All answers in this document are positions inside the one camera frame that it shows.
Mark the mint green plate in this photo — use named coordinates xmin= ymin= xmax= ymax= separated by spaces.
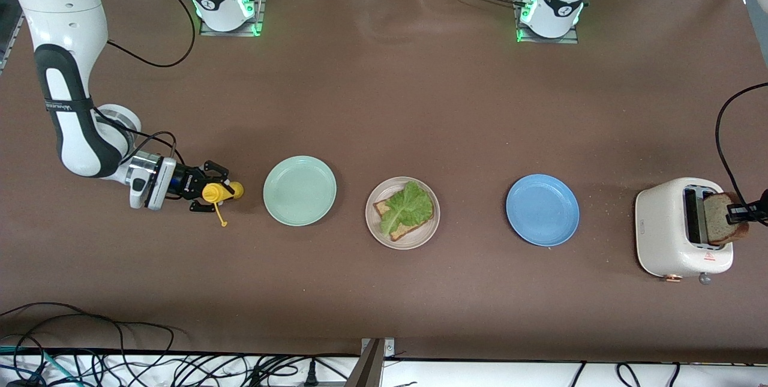
xmin=263 ymin=155 xmax=338 ymax=227

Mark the green lettuce leaf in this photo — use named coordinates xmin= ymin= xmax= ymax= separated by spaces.
xmin=379 ymin=180 xmax=435 ymax=236

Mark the brown bread slice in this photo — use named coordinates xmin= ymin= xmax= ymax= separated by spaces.
xmin=373 ymin=198 xmax=435 ymax=242
xmin=703 ymin=192 xmax=751 ymax=246

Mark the aluminium frame profile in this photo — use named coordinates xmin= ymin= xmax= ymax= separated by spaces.
xmin=0 ymin=12 xmax=26 ymax=73

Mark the beige plate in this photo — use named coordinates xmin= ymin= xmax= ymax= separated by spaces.
xmin=365 ymin=176 xmax=441 ymax=250

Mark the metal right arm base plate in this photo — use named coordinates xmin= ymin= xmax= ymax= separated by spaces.
xmin=199 ymin=0 xmax=268 ymax=38

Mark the teal cable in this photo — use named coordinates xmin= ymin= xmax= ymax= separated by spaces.
xmin=0 ymin=345 xmax=76 ymax=385

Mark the grey metal bracket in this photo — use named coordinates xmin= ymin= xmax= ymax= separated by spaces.
xmin=345 ymin=338 xmax=397 ymax=387

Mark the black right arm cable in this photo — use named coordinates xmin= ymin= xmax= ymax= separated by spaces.
xmin=96 ymin=0 xmax=199 ymax=163

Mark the blue plate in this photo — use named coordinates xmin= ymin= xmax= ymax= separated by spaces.
xmin=505 ymin=173 xmax=580 ymax=247

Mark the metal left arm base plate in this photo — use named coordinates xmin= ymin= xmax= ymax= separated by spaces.
xmin=513 ymin=0 xmax=580 ymax=44

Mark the yellow mustard squeeze bottle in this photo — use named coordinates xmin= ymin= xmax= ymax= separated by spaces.
xmin=202 ymin=181 xmax=245 ymax=227

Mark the white two-slot toaster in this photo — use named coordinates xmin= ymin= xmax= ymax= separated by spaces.
xmin=635 ymin=177 xmax=735 ymax=284

